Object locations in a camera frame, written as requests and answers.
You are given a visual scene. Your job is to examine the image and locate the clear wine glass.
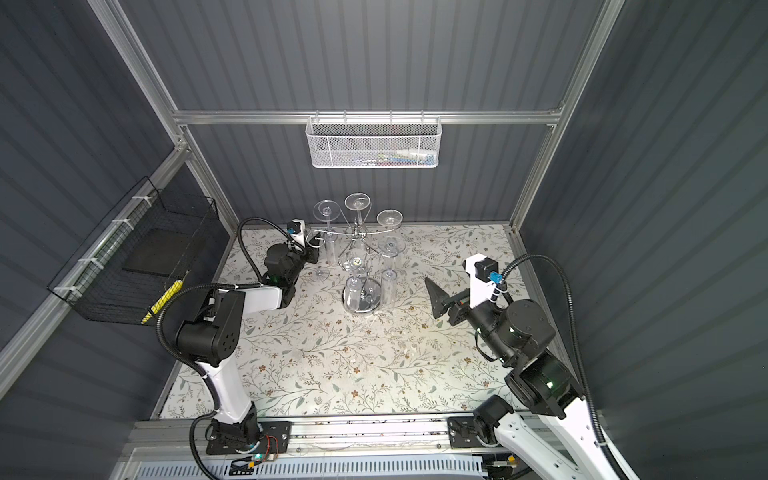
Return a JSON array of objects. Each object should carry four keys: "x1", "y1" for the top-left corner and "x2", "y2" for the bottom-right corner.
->
[
  {"x1": 313, "y1": 199, "x2": 341, "y2": 233},
  {"x1": 344, "y1": 192, "x2": 371, "y2": 239},
  {"x1": 341, "y1": 251, "x2": 382, "y2": 315},
  {"x1": 377, "y1": 209, "x2": 406, "y2": 258},
  {"x1": 309, "y1": 231, "x2": 336, "y2": 283},
  {"x1": 381, "y1": 240, "x2": 402, "y2": 308}
]

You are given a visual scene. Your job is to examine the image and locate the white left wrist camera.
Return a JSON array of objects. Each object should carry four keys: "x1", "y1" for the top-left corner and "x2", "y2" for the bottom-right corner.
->
[{"x1": 286, "y1": 219, "x2": 306, "y2": 247}]

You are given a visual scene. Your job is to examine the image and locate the items in white basket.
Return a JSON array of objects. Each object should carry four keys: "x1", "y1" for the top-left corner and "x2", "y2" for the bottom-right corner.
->
[{"x1": 351, "y1": 148, "x2": 439, "y2": 166}]

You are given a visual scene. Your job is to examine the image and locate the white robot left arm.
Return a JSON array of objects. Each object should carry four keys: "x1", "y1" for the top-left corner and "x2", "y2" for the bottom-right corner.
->
[{"x1": 155, "y1": 217, "x2": 319, "y2": 455}]

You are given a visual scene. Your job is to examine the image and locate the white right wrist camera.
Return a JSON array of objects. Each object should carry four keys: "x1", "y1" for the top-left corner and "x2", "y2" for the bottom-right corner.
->
[{"x1": 463, "y1": 254, "x2": 502, "y2": 309}]

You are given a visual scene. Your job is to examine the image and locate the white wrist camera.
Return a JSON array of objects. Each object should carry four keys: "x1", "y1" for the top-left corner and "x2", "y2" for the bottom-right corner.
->
[
  {"x1": 286, "y1": 219, "x2": 306, "y2": 247},
  {"x1": 463, "y1": 254, "x2": 502, "y2": 309}
]

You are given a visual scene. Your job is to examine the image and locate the black pad in basket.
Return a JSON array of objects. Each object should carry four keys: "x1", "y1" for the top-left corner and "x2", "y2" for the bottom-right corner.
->
[{"x1": 123, "y1": 228, "x2": 203, "y2": 278}]

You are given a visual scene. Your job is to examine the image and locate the chrome wine glass rack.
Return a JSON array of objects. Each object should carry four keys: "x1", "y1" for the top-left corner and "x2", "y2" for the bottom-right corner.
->
[{"x1": 313, "y1": 200, "x2": 383, "y2": 315}]

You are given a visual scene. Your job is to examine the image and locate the white wire mesh basket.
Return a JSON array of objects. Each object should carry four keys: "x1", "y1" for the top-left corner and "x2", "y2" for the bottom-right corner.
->
[{"x1": 305, "y1": 116, "x2": 443, "y2": 169}]

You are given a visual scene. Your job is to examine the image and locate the yellow black tool in basket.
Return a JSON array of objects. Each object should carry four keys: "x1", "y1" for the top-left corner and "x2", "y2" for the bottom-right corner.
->
[{"x1": 141, "y1": 280, "x2": 184, "y2": 325}]

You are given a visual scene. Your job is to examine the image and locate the black wire basket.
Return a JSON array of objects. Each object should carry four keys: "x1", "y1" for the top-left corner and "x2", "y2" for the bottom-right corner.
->
[{"x1": 48, "y1": 178, "x2": 225, "y2": 325}]

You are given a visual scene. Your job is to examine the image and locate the white ventilated cover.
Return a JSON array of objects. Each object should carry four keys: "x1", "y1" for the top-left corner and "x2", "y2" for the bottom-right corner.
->
[{"x1": 134, "y1": 455, "x2": 487, "y2": 480}]

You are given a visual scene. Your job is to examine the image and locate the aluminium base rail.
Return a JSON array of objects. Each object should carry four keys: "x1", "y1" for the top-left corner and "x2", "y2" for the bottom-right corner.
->
[{"x1": 128, "y1": 410, "x2": 541, "y2": 460}]

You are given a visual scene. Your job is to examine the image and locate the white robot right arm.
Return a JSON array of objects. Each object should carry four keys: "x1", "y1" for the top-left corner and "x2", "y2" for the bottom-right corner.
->
[{"x1": 424, "y1": 253, "x2": 637, "y2": 479}]

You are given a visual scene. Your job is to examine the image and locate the aluminium frame profile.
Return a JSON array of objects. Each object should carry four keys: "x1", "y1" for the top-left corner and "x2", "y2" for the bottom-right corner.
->
[{"x1": 1, "y1": 1, "x2": 608, "y2": 341}]

